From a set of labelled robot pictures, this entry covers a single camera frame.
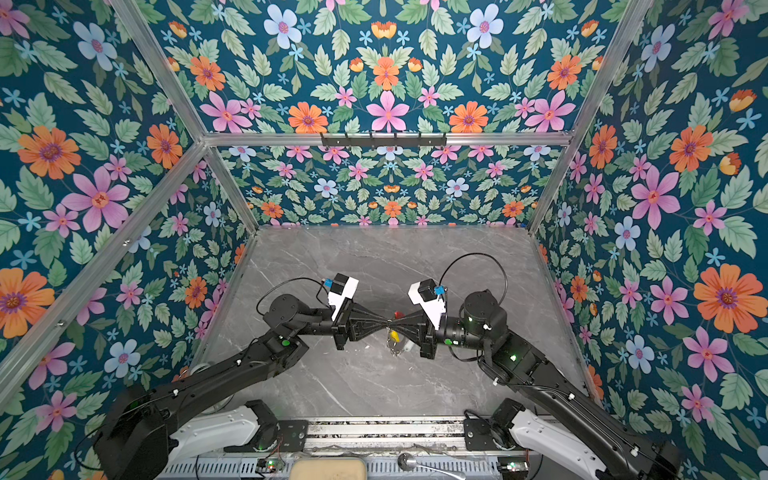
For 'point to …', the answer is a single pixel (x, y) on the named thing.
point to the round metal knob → (407, 461)
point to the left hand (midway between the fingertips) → (385, 328)
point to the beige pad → (328, 469)
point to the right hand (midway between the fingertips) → (392, 323)
